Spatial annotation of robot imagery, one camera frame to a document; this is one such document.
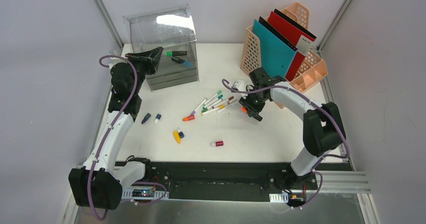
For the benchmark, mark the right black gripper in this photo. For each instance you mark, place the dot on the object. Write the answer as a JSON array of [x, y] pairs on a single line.
[[252, 110]]

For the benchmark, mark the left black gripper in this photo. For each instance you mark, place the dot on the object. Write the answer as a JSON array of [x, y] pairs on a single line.
[[146, 60]]

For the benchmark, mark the green cap black highlighter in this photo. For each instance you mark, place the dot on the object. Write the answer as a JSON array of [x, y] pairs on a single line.
[[176, 53]]

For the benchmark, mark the clear grey drawer organizer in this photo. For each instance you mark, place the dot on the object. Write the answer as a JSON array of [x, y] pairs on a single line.
[[173, 29]]

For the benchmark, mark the blue cap black highlighter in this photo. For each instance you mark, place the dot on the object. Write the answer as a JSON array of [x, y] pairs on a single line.
[[181, 62]]

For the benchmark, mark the teal folder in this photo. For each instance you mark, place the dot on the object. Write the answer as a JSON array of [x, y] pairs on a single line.
[[277, 53]]

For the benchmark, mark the red folder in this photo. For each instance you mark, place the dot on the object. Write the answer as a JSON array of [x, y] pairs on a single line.
[[296, 34]]

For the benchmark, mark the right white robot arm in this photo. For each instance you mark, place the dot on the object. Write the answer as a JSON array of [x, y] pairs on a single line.
[[322, 129]]

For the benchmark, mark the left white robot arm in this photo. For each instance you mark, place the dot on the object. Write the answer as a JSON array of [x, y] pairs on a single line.
[[97, 184]]

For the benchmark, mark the dark red cap marker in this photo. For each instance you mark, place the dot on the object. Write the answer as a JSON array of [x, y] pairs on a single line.
[[223, 101]]

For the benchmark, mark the yellow cap marker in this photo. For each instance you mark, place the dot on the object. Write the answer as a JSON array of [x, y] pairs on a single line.
[[213, 109]]

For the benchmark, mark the teal cap marker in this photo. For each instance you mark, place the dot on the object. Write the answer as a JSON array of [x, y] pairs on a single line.
[[220, 96]]

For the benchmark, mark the dark navy small bottle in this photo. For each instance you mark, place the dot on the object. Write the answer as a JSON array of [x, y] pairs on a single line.
[[145, 118]]

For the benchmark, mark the purple cap marker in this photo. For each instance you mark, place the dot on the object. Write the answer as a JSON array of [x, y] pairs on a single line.
[[201, 105]]

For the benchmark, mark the blue white small bottle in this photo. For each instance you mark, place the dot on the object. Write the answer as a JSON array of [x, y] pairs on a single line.
[[157, 118]]

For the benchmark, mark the peach plastic file rack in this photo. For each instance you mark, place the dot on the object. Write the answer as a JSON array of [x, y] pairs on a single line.
[[313, 68]]

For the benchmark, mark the orange red short marker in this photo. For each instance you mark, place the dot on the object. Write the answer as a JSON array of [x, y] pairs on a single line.
[[189, 118]]

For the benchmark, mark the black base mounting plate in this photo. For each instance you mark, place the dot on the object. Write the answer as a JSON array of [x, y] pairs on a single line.
[[250, 182]]

